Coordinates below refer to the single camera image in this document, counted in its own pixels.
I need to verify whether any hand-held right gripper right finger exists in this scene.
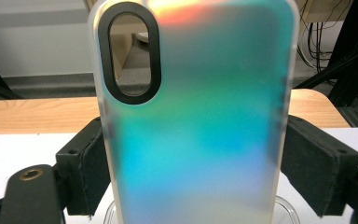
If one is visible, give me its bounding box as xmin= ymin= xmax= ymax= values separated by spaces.
xmin=280 ymin=114 xmax=358 ymax=218

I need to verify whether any wooden table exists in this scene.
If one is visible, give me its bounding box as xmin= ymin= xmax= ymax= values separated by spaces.
xmin=0 ymin=88 xmax=351 ymax=135

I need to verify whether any iridescent blue phone case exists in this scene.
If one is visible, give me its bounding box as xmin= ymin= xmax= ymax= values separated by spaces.
xmin=88 ymin=0 xmax=301 ymax=224

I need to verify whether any clear plastic packaging box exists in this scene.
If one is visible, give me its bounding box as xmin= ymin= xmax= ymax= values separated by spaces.
xmin=103 ymin=194 xmax=300 ymax=224

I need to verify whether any bundle of hanging cables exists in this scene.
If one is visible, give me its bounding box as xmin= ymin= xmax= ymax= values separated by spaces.
xmin=296 ymin=0 xmax=356 ymax=70

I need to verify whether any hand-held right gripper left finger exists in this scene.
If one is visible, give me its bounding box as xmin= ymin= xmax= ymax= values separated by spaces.
xmin=55 ymin=117 xmax=112 ymax=217

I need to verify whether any white cabinet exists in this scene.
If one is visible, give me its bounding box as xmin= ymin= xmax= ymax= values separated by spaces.
xmin=0 ymin=0 xmax=96 ymax=78

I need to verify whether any white table board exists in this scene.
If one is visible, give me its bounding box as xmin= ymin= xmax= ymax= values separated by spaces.
xmin=0 ymin=126 xmax=358 ymax=224

